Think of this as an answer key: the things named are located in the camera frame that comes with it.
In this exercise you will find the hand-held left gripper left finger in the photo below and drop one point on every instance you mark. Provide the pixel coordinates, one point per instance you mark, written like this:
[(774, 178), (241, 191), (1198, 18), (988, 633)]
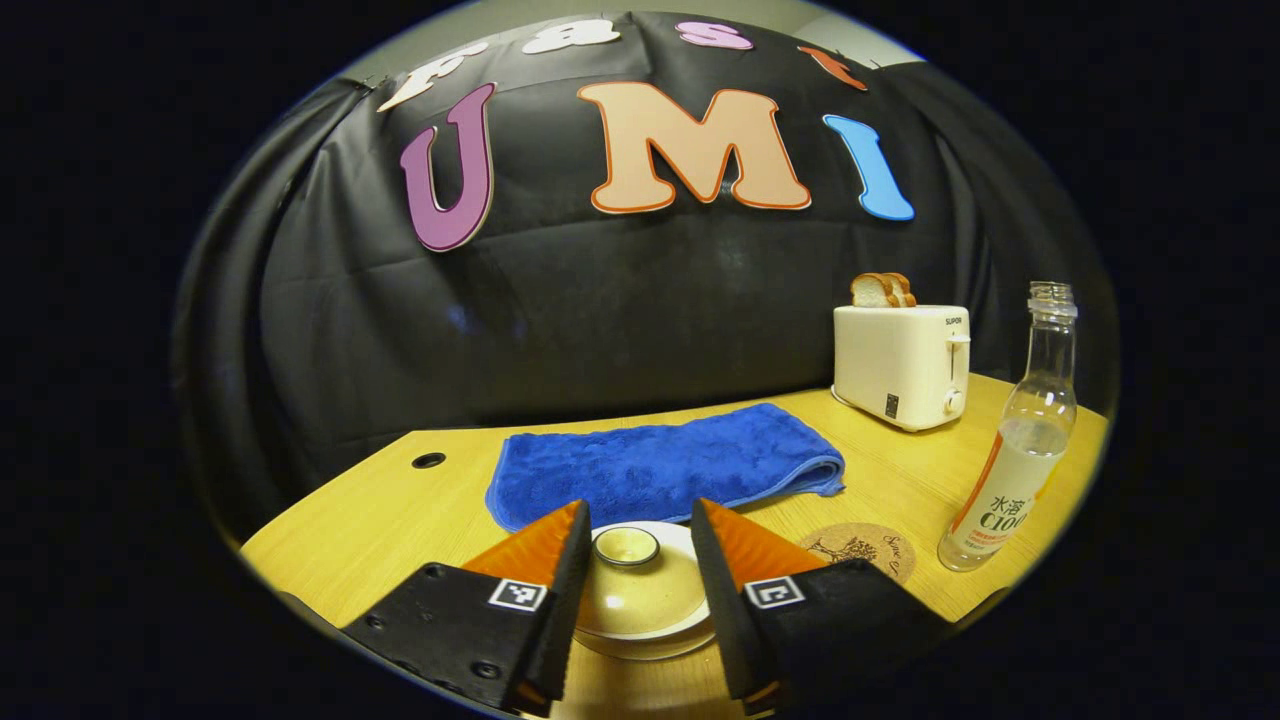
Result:
[(570, 610)]

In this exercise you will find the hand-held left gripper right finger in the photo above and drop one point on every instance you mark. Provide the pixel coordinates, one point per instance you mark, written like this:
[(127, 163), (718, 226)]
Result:
[(725, 620)]

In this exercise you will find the beige teacup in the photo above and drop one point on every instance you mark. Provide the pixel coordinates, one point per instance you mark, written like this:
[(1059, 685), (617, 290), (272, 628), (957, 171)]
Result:
[(675, 530)]

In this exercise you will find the round cork coaster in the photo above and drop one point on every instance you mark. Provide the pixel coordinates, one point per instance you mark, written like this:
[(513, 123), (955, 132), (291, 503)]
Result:
[(870, 550)]

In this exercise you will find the clear glass water bottle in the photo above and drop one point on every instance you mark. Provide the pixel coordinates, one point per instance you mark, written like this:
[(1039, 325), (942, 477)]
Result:
[(1010, 480)]

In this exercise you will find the beige saucer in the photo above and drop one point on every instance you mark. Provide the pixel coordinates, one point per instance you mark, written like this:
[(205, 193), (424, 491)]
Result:
[(640, 652)]

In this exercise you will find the blue towel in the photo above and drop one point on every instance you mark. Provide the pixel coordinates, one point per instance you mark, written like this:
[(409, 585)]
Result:
[(650, 465)]

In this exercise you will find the cream toaster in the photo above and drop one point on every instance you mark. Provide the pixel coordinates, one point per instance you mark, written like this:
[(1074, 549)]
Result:
[(890, 365)]

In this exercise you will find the toast slice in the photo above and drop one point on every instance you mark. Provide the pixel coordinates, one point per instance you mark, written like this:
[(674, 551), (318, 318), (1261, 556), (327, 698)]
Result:
[(872, 292), (906, 290)]

